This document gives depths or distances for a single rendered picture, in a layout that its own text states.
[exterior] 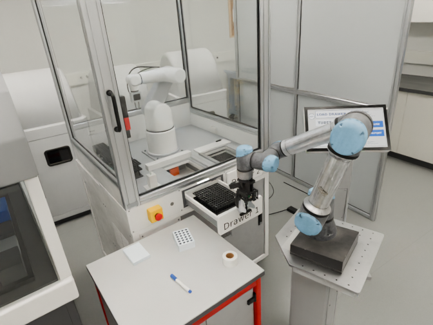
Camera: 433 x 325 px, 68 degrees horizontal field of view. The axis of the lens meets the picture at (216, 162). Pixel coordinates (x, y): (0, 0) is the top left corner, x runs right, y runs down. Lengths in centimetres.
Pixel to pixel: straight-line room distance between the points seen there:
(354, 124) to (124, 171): 103
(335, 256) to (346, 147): 54
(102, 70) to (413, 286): 240
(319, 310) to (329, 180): 79
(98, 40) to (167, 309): 111
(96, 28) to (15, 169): 63
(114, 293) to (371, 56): 243
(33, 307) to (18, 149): 62
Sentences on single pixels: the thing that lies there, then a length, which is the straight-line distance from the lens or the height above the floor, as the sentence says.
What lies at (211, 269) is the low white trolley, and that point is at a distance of 153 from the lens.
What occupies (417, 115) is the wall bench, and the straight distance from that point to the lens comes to 427.
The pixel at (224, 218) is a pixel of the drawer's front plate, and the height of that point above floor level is 91.
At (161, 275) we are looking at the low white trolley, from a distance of 155.
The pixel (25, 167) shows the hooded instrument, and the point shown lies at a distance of 120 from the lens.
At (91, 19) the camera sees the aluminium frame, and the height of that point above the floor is 182.
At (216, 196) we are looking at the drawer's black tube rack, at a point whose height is 90.
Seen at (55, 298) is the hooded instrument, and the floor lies 85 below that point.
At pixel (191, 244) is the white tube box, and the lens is 164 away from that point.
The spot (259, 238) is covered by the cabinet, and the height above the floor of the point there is 27.
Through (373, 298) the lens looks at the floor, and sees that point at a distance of 257.
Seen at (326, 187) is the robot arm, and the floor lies 118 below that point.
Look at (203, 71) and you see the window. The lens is 171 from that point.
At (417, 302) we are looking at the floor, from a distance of 265.
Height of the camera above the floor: 182
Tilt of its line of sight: 25 degrees down
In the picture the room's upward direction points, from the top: 4 degrees counter-clockwise
